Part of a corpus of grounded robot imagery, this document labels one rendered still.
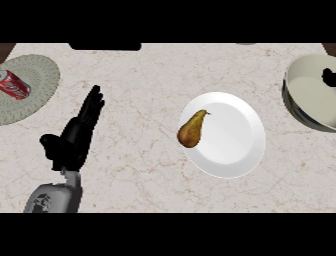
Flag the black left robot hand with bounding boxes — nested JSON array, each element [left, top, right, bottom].
[[38, 84, 107, 173]]

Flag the cream bowl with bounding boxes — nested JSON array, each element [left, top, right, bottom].
[[280, 53, 336, 135]]

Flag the white plate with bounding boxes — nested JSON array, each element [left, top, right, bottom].
[[176, 91, 266, 179]]

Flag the round grey-green placemat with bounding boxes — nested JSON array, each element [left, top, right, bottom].
[[0, 54, 61, 127]]

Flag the red soda can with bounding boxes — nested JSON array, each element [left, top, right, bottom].
[[0, 69, 32, 101]]

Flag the brown yellow pear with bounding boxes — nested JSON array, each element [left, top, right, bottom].
[[175, 109, 212, 149]]

